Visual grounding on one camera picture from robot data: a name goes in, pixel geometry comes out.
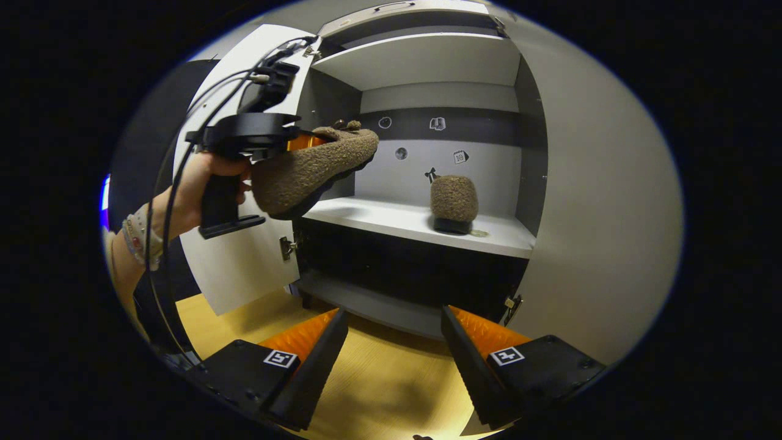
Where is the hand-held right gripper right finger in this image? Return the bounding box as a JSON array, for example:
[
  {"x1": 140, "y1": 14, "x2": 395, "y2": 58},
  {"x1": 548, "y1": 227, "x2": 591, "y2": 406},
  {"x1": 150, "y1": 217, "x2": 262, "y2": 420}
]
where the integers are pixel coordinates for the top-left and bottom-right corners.
[{"x1": 441, "y1": 306, "x2": 607, "y2": 428}]

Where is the white cabinet door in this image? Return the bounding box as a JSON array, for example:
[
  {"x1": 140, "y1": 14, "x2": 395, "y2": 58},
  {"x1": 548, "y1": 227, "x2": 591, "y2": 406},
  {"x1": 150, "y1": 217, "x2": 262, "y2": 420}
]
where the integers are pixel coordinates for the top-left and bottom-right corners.
[
  {"x1": 489, "y1": 3, "x2": 685, "y2": 367},
  {"x1": 174, "y1": 24, "x2": 318, "y2": 315}
]

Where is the white shoe cabinet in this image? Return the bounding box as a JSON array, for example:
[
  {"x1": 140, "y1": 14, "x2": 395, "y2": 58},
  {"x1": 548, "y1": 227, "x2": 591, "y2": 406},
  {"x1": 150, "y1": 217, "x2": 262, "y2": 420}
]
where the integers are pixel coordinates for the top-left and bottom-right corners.
[{"x1": 293, "y1": 0, "x2": 547, "y2": 340}]

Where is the beaded bracelet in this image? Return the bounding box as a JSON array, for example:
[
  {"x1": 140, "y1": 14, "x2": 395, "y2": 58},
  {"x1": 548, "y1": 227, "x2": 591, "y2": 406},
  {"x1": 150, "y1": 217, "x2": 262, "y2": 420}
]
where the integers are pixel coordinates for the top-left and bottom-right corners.
[{"x1": 121, "y1": 203, "x2": 164, "y2": 271}]

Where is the brown fuzzy shoe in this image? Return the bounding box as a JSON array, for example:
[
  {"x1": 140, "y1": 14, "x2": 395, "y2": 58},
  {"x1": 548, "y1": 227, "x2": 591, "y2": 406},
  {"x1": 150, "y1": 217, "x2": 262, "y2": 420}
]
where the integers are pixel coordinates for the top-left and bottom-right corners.
[
  {"x1": 429, "y1": 175, "x2": 479, "y2": 235},
  {"x1": 252, "y1": 120, "x2": 379, "y2": 221}
]

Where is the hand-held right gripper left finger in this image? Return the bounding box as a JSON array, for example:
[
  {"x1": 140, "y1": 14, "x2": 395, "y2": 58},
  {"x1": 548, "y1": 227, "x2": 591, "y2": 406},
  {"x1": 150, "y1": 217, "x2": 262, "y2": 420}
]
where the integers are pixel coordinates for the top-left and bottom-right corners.
[{"x1": 195, "y1": 307, "x2": 349, "y2": 431}]

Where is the white cabinet drawer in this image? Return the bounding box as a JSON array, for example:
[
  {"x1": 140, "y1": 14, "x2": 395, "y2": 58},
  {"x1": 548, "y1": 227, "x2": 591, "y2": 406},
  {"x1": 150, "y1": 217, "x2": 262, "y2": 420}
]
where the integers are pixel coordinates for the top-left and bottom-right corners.
[{"x1": 318, "y1": 0, "x2": 489, "y2": 37}]

